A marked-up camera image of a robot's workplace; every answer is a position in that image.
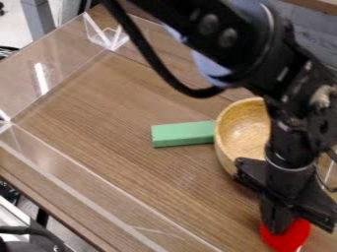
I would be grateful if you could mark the clear acrylic enclosure wall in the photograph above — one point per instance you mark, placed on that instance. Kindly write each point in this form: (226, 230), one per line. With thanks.
(76, 151)

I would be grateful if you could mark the red plush fruit green leaf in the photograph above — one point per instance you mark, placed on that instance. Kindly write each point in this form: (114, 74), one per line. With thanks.
(290, 240)

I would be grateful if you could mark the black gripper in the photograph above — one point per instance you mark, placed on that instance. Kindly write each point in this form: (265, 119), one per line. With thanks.
(285, 179)

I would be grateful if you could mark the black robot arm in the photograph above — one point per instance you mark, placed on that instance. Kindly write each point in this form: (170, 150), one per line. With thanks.
(245, 49)

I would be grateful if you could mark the black device lower left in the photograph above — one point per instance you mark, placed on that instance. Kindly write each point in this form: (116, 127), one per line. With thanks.
(28, 237)

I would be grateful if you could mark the clear acrylic corner bracket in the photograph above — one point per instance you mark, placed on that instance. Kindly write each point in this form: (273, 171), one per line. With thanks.
(108, 38)

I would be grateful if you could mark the green rectangular block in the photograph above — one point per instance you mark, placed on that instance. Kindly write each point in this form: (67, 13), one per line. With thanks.
(182, 134)

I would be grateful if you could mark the light wooden bowl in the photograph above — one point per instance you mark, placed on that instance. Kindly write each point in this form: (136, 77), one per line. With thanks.
(242, 132)

